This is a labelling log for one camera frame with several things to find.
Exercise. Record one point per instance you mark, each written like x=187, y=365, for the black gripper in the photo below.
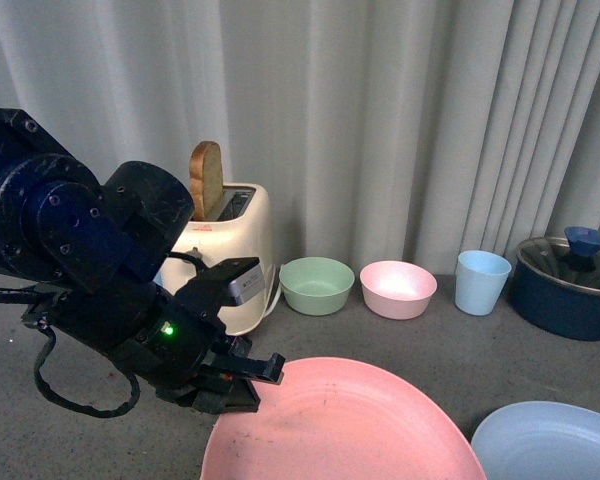
x=176, y=342

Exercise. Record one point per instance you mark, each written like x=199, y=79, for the pink plate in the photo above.
x=335, y=418

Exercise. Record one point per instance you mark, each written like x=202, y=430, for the light blue plate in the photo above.
x=539, y=440

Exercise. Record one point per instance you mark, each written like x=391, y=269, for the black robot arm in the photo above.
x=90, y=253

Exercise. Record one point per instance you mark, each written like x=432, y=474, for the green bowl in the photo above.
x=316, y=286

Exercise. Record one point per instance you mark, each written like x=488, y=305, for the cream white toaster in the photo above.
x=239, y=227

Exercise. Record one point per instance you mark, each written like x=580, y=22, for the pink bowl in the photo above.
x=397, y=290

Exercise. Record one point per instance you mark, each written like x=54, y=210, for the toasted bread slice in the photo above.
x=205, y=179

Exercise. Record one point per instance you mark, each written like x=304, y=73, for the light blue cup right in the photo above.
x=480, y=279

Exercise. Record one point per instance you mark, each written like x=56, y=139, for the grey curtain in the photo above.
x=408, y=130

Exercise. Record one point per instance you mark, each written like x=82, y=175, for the dark blue pot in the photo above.
x=560, y=310

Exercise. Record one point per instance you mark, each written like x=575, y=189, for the glass pot lid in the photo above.
x=572, y=260

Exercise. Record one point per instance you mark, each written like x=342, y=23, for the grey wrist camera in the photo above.
x=246, y=285

